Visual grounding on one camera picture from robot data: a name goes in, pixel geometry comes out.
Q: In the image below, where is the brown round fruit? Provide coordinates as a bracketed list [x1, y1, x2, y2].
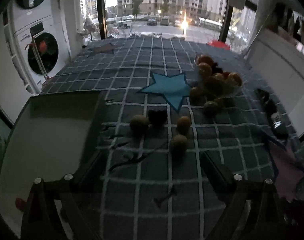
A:
[130, 115, 149, 140]

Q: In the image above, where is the dark plum fruit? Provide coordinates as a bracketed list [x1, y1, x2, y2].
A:
[148, 109, 168, 132]

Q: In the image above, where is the green brown fruit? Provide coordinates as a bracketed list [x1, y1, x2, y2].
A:
[169, 134, 188, 158]

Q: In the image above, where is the small orange fruit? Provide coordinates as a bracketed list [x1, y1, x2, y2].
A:
[176, 115, 191, 135]

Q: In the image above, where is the dark red fruit in box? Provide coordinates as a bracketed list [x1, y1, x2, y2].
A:
[15, 198, 26, 212]

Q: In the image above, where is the white storage box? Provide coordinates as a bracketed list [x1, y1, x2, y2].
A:
[0, 90, 106, 237]

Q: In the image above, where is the blue plaid tablecloth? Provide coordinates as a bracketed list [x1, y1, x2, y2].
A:
[42, 37, 299, 239]

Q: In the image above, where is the brown fruit near bowl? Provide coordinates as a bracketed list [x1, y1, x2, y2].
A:
[203, 101, 219, 115]

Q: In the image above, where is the blue star patch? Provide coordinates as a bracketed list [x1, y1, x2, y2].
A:
[138, 72, 191, 113]

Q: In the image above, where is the white washing machine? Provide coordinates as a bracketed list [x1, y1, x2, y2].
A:
[11, 15, 70, 94]

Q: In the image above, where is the glass fruit bowl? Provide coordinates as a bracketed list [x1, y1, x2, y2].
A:
[194, 54, 245, 100]

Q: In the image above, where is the white cabinet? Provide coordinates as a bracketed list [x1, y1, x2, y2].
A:
[247, 29, 304, 137]

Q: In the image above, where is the orange in bowl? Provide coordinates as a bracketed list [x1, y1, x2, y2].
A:
[196, 54, 214, 67]

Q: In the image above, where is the red basket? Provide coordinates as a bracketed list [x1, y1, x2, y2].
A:
[207, 40, 230, 50]

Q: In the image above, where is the white dryer machine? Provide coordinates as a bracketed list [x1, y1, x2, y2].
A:
[9, 0, 55, 32]

